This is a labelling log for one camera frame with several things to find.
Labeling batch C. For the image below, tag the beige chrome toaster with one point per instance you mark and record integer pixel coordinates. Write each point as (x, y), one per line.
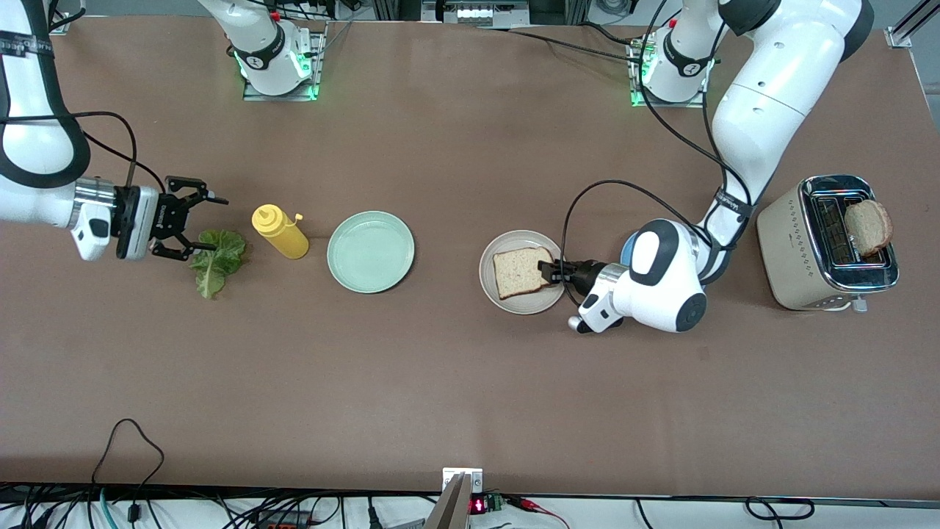
(789, 250)

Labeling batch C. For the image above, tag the metal table corner bracket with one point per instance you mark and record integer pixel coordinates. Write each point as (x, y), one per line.
(897, 37)
(66, 23)

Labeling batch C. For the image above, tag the green lettuce leaf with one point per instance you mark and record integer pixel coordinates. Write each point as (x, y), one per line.
(220, 268)

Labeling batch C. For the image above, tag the mint green plate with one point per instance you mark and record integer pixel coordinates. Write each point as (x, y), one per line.
(371, 252)

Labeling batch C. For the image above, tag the yellow mustard squeeze bottle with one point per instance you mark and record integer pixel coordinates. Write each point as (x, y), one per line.
(283, 234)

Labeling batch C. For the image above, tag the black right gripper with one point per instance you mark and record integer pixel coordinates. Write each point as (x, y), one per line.
(156, 219)

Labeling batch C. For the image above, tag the blue plate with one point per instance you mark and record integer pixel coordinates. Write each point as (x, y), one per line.
(629, 253)

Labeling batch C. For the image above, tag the grey device with lights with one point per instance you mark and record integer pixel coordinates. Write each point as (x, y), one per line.
(474, 13)

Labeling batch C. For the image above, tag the red alligator clip lead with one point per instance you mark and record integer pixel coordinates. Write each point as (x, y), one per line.
(536, 507)

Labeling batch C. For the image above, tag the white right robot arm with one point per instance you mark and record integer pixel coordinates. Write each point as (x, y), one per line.
(29, 139)

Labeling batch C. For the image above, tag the grey metal camera bracket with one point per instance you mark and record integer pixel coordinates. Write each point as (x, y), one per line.
(459, 499)

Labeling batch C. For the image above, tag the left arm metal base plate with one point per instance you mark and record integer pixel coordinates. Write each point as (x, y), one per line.
(646, 104)

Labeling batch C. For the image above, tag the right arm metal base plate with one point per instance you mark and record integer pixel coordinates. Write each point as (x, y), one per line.
(320, 66)

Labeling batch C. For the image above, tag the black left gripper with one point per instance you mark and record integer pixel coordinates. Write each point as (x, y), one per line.
(584, 273)

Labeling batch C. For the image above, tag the beige plate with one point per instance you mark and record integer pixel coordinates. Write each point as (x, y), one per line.
(486, 273)

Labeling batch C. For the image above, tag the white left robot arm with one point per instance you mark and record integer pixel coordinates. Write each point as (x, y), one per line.
(771, 110)

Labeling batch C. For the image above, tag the circuit board with red display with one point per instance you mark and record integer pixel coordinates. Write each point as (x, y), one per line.
(488, 505)

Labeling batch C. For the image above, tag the toasted bread slice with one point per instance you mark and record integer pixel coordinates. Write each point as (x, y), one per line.
(870, 226)
(518, 273)

